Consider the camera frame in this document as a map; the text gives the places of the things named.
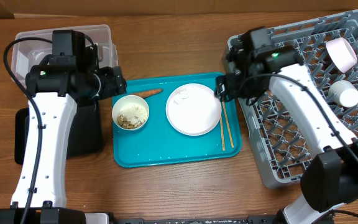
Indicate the black rectangular tray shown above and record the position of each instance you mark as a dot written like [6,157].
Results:
[85,133]

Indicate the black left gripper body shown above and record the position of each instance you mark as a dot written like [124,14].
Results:
[110,84]

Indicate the grey dishwasher rack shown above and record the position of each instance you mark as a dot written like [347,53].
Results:
[278,147]

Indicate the teal plastic tray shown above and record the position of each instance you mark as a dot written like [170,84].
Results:
[158,143]

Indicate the pink shallow bowl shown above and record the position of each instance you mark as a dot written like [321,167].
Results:
[341,53]

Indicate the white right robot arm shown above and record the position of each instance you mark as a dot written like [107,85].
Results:
[331,179]

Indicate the clear plastic bin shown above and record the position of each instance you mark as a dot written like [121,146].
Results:
[29,53]

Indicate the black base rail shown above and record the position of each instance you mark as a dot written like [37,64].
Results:
[182,220]

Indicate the light wooden chopstick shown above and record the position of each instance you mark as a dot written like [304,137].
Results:
[222,133]

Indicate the small white cup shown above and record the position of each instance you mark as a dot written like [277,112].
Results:
[344,93]

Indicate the orange carrot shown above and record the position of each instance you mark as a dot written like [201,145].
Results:
[147,93]

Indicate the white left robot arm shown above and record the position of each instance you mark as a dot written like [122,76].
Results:
[53,88]

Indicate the cream bowl with food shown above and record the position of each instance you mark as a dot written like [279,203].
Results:
[130,112]

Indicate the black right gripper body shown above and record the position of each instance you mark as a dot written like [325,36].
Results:
[237,86]

